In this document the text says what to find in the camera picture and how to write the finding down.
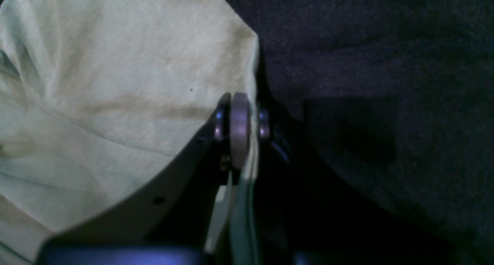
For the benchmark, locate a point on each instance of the light green T-shirt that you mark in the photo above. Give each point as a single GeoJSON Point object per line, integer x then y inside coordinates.
{"type": "Point", "coordinates": [97, 96]}

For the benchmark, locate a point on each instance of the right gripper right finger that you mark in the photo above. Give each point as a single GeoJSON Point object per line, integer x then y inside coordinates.
{"type": "Point", "coordinates": [352, 186]}

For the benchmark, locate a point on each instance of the black table cloth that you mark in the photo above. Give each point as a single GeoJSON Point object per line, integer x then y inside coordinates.
{"type": "Point", "coordinates": [434, 55]}

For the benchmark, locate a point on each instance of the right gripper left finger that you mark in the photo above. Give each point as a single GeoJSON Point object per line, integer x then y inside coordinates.
{"type": "Point", "coordinates": [166, 221]}

